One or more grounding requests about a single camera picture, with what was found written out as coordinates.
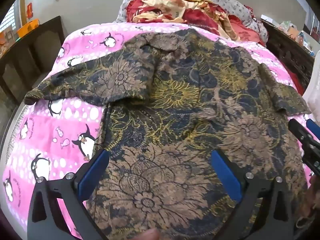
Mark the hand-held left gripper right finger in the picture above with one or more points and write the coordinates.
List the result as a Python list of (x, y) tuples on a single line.
[(226, 177)]

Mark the cardboard box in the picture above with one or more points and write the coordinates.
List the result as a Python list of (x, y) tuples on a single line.
[(6, 43)]

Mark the red and orange floral quilt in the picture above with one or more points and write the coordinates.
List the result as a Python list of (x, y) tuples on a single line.
[(200, 17)]

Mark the red bedsheet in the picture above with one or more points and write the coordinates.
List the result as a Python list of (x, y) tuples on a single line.
[(296, 82)]

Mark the dark floral patterned shirt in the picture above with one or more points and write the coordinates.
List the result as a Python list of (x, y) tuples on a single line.
[(175, 105)]

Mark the person's right hand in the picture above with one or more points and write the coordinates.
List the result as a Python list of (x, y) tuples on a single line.
[(315, 195)]

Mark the orange plastic basin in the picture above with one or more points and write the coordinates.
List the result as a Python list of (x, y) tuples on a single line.
[(27, 27)]

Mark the dark carved wooden headboard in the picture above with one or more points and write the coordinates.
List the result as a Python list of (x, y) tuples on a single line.
[(287, 52)]

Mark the red paper wall sticker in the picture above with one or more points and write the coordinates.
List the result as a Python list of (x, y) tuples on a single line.
[(29, 10)]

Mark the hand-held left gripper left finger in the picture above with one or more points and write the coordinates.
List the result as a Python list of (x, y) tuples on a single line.
[(92, 177)]

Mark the pile of small packages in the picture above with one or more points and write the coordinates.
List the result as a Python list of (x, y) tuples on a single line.
[(292, 30)]

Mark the lattice window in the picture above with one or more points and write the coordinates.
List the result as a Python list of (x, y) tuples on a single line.
[(10, 17)]

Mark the pink penguin print blanket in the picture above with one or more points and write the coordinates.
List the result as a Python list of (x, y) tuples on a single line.
[(62, 135)]

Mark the person's left hand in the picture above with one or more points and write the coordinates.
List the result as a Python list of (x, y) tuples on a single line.
[(148, 235)]

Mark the white cloth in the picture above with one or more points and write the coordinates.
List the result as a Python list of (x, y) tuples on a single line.
[(313, 90)]

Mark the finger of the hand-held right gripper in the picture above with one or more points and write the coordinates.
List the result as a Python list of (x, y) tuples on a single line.
[(300, 133), (313, 128)]

